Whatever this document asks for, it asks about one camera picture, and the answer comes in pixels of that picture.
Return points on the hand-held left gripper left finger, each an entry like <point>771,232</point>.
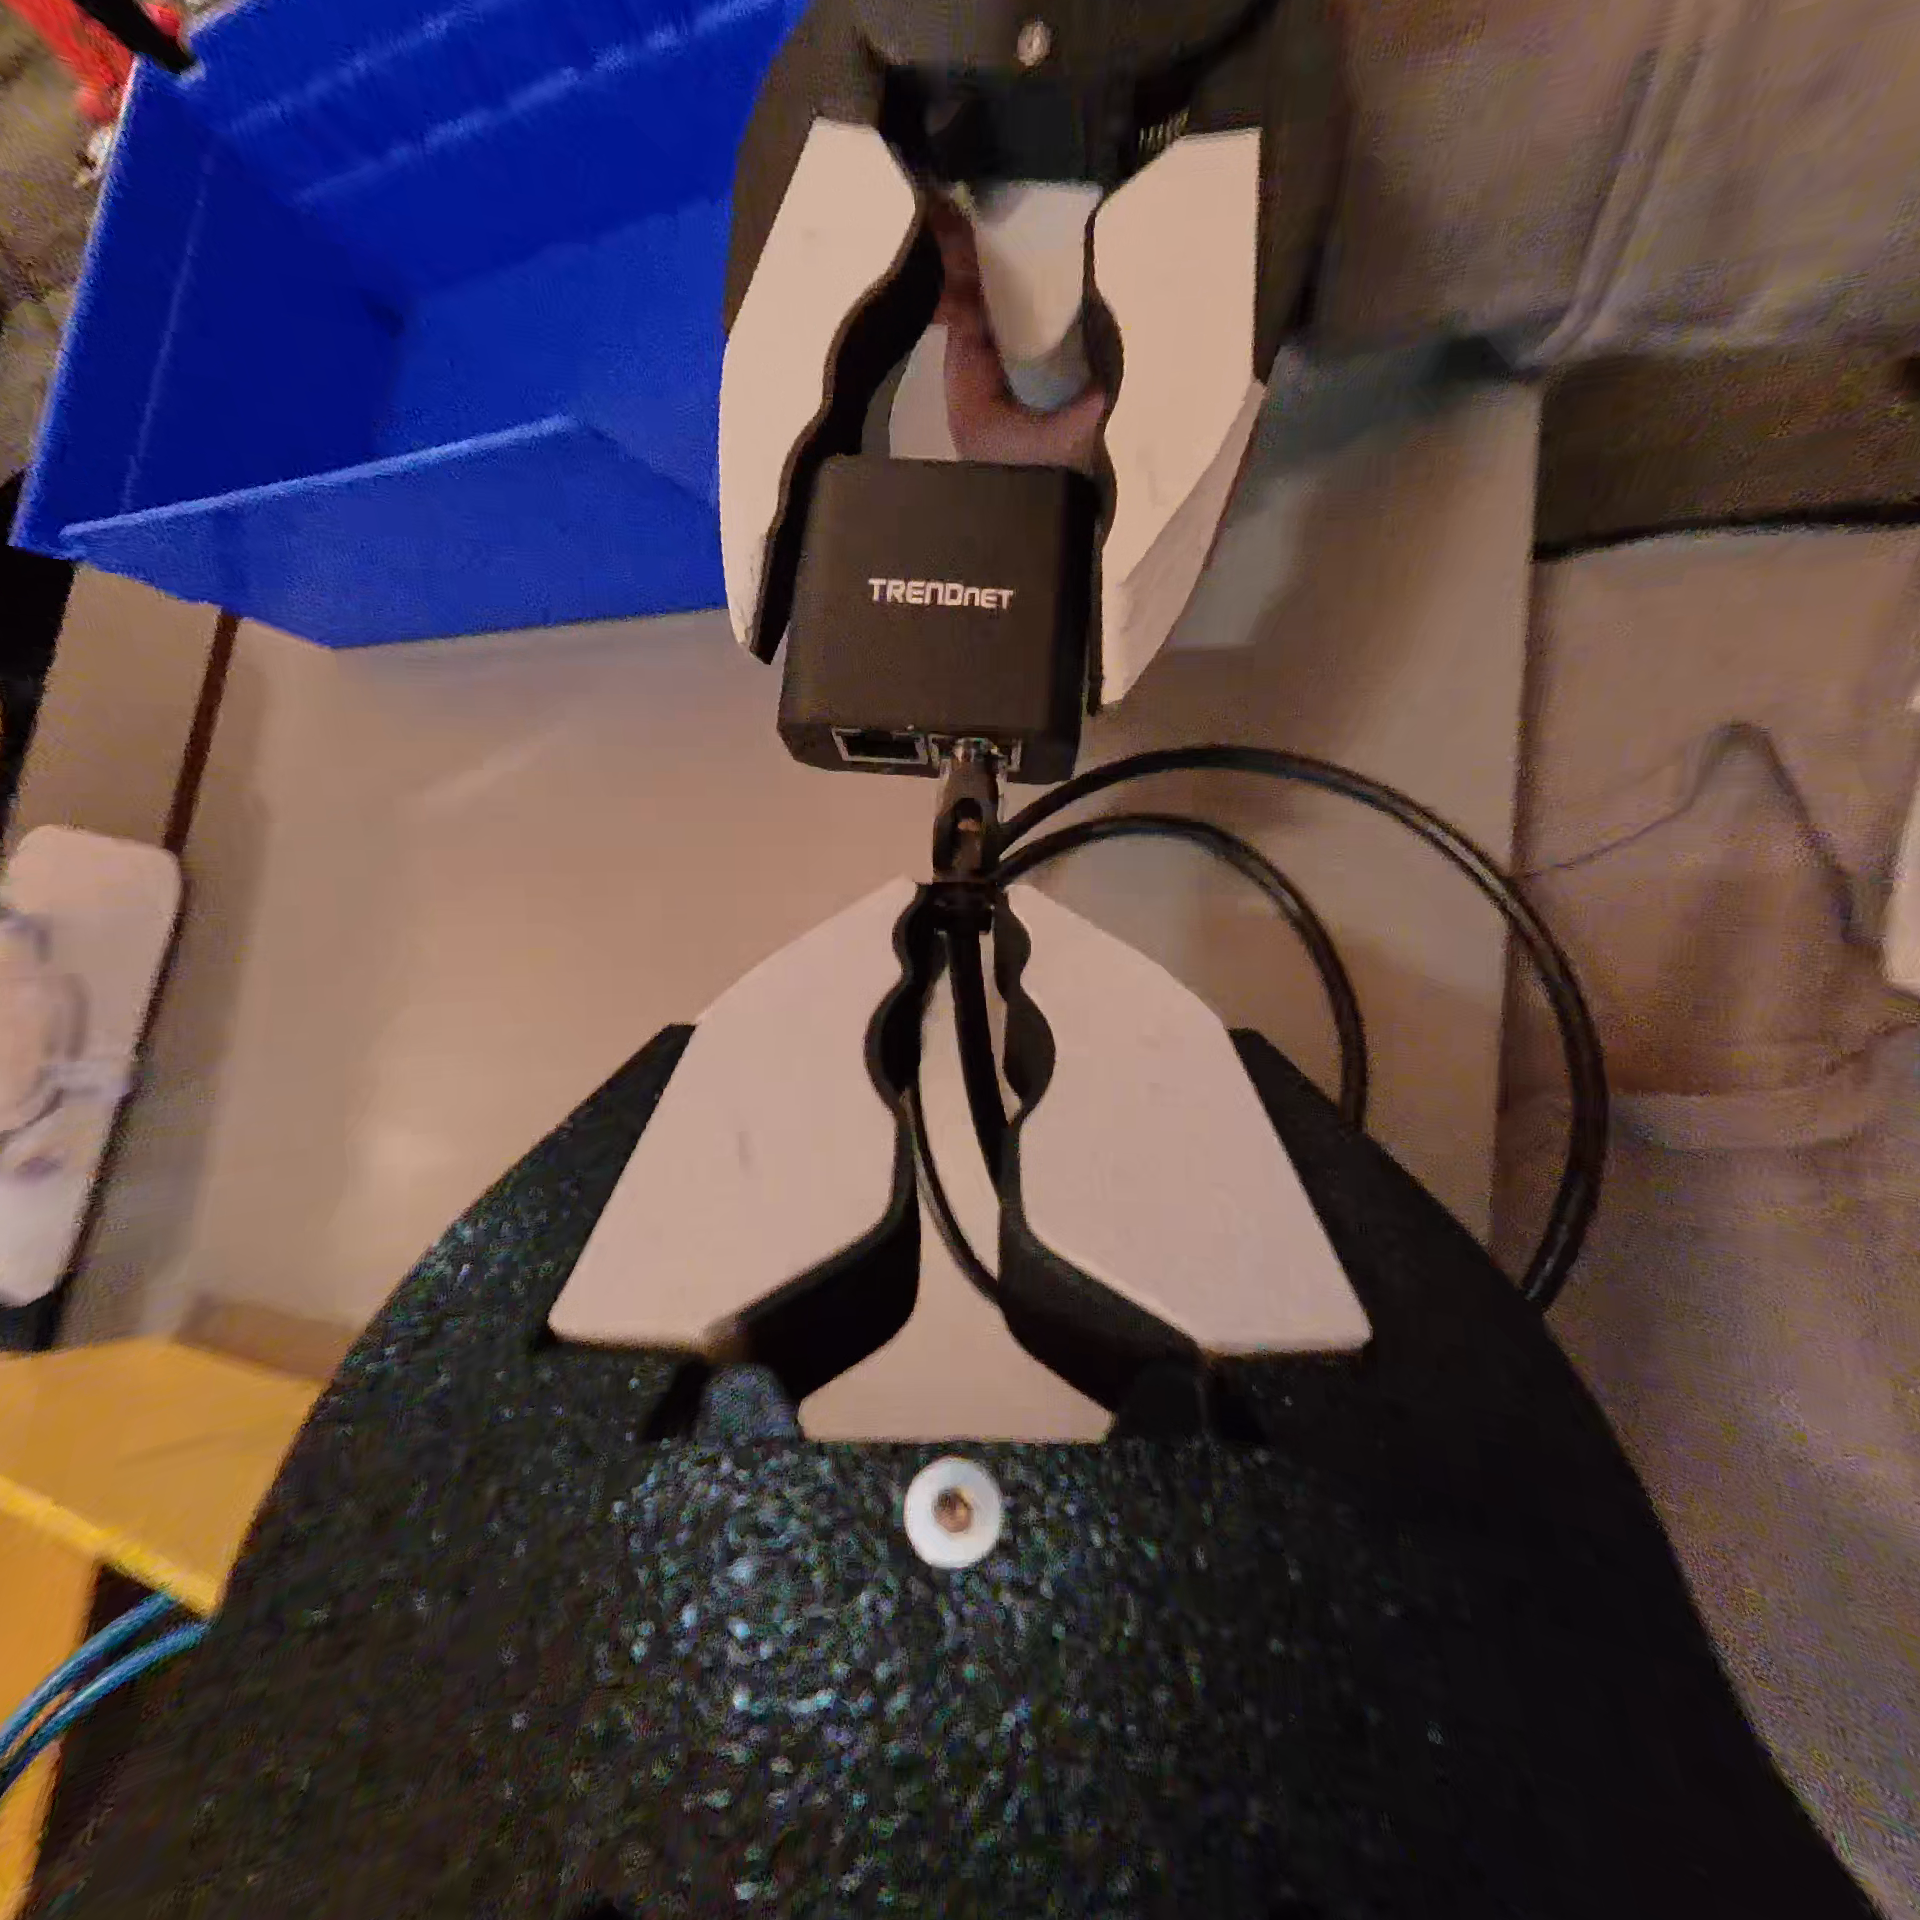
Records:
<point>721,1171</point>

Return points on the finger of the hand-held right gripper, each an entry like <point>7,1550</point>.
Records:
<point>1200,345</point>
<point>796,330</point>

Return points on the person's right hand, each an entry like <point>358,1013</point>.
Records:
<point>984,424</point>

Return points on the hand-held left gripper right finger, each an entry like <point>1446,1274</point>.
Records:
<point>1184,1185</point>

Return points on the white plastic packet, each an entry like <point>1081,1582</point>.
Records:
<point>75,1050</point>

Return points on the yellow plastic bin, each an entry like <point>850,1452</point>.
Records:
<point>136,1440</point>

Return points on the red object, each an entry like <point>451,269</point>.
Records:
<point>106,59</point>

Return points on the black network adapter box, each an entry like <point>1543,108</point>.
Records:
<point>937,645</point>

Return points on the blue plastic bin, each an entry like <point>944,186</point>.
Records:
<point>422,299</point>

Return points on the person's right forearm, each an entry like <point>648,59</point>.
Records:
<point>1620,148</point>

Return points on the person's grey clothing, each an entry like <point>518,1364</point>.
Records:
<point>1723,1200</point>

